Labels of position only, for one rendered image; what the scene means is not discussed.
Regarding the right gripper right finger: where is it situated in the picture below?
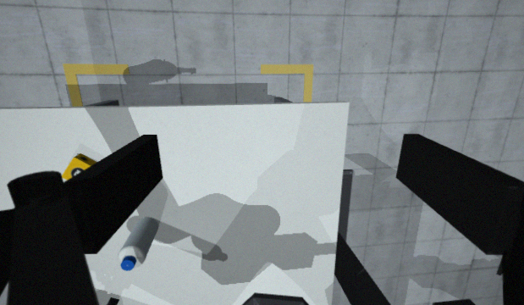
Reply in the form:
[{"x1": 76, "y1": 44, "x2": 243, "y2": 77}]
[{"x1": 396, "y1": 134, "x2": 524, "y2": 305}]

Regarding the grey bottle with blue cap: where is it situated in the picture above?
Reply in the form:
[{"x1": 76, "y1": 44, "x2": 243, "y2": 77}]
[{"x1": 118, "y1": 217, "x2": 158, "y2": 270}]

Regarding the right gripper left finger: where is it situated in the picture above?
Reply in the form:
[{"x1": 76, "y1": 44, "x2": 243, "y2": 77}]
[{"x1": 0, "y1": 135, "x2": 163, "y2": 305}]

